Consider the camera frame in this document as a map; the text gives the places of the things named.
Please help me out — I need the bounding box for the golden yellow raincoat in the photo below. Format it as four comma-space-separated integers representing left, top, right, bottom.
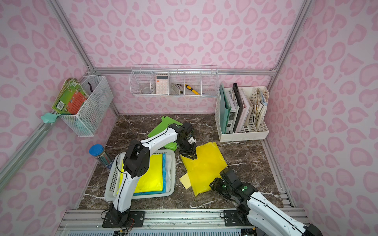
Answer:
182, 142, 227, 196

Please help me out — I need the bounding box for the green raincoat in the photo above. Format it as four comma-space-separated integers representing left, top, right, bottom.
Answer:
148, 116, 183, 151

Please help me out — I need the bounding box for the blue raincoat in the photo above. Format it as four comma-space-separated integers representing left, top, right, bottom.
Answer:
132, 153, 167, 197

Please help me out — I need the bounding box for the white perforated plastic basket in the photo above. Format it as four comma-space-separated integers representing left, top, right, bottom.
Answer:
104, 149, 176, 202

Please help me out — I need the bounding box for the white raincoat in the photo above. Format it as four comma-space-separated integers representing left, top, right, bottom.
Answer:
165, 154, 172, 192

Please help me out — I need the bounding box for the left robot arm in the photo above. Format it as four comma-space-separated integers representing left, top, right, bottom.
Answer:
105, 122, 197, 226

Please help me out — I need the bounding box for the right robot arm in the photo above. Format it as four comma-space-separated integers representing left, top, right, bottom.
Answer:
210, 167, 322, 236

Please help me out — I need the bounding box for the small tan card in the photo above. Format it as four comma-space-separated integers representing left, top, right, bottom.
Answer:
179, 173, 192, 189

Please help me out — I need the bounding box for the teal folder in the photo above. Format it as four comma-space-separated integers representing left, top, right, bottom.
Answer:
220, 85, 231, 134

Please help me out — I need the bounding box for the yellow utility knife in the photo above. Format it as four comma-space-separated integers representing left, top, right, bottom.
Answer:
185, 84, 200, 95

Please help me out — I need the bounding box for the white desktop file organizer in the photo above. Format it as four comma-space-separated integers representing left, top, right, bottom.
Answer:
215, 86, 269, 142

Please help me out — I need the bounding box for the black folder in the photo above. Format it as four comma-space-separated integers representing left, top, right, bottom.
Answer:
232, 83, 244, 133

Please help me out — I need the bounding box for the round metal tin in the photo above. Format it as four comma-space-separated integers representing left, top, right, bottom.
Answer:
141, 86, 151, 94

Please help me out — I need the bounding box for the white pink calculator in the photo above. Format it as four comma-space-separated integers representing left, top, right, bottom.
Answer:
155, 75, 169, 94

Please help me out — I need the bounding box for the beige paper stack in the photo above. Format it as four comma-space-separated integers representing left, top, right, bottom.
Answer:
255, 88, 268, 131

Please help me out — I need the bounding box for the blue lid pen canister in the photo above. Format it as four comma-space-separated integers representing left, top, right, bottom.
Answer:
89, 144, 114, 170

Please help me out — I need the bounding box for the green red booklet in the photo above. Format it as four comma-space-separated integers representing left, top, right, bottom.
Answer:
52, 78, 89, 115

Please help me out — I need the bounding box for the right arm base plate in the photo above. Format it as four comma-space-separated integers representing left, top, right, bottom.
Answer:
220, 209, 252, 227

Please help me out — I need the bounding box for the white wire wall shelf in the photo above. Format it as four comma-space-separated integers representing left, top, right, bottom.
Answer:
129, 65, 220, 97

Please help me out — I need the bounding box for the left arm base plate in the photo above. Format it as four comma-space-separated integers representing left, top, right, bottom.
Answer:
102, 211, 145, 228

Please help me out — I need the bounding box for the white mesh wall basket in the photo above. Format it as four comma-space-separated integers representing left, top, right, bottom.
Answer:
60, 75, 113, 137

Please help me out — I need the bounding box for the mint green wall hook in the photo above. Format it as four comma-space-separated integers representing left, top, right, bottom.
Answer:
40, 113, 60, 124

